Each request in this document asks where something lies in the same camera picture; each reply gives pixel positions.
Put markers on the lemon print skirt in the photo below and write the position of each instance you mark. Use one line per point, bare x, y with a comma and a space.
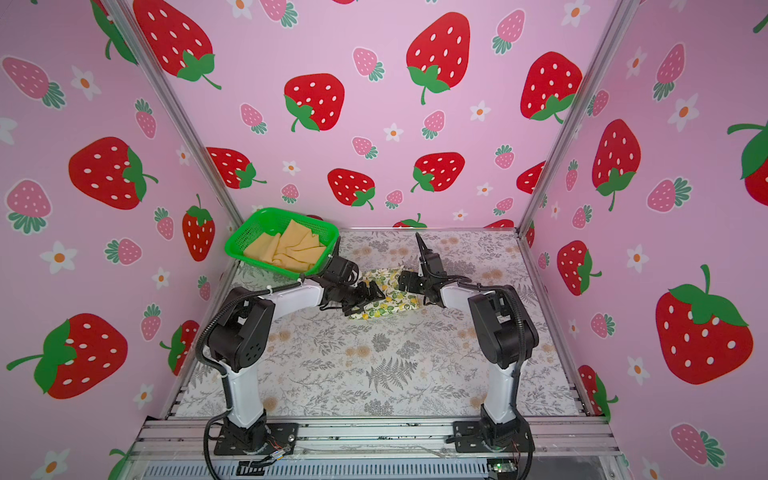
394, 302

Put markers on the aluminium corner post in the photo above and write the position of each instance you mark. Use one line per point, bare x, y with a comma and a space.
156, 76
616, 28

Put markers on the tan skirt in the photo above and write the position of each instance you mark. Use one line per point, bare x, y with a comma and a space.
297, 249

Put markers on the aluminium corner post left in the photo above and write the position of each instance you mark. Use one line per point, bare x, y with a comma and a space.
156, 76

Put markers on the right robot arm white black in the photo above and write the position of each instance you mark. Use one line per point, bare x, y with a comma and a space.
505, 333

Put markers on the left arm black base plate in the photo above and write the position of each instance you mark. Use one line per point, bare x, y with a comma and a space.
260, 440

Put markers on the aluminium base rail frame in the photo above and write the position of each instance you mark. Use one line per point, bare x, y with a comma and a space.
384, 448

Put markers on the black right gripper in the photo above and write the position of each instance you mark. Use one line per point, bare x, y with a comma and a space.
428, 264

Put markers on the green plastic basket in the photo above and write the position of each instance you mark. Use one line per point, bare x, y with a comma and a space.
272, 221

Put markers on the aluminium corner post right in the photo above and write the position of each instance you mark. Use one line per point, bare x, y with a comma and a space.
616, 28

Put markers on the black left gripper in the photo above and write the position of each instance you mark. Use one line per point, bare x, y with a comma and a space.
364, 299

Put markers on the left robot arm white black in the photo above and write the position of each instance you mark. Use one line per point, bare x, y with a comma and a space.
236, 337

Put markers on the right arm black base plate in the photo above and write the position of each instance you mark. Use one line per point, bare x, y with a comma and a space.
484, 436

